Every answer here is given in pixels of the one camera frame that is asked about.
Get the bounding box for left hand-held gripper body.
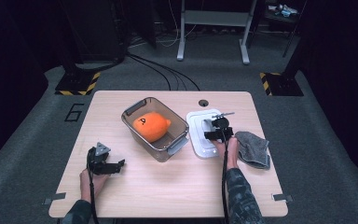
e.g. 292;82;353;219
87;142;112;175

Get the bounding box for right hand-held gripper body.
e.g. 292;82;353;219
211;111;236;142

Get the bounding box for white lid with grey handle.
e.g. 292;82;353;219
186;108;231;160

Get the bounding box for grey towel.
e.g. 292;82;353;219
234;131;271;171

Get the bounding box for grey translucent storage box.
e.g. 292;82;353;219
120;96;190;163

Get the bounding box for orange plush toy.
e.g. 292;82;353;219
132;111;172;144

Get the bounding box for person's right hand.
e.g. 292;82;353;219
213;136;240;171

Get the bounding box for person's left hand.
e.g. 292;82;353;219
79;167;110;203

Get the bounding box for grey tape strip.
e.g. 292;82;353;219
42;191;67;205
271;193;294;203

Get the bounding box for black stand base hazard stripes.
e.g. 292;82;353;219
259;71;305;97
54;66;102;96

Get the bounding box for dark shelf with small things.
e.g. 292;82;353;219
262;0;309;59

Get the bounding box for black cabinet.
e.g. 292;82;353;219
60;0;129;63

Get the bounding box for left hand-held gripper black cable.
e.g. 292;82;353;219
87;148;101;224

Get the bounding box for hand-held gripper black cable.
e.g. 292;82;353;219
220;136;231;224
87;148;101;224

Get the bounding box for right hand-held gripper black cable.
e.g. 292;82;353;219
220;136;231;224

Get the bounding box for black floor cables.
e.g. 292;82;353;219
127;52;201;91

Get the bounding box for white cables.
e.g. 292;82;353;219
155;0;198;49

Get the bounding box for white metal desk frame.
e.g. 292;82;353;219
176;0;258;65

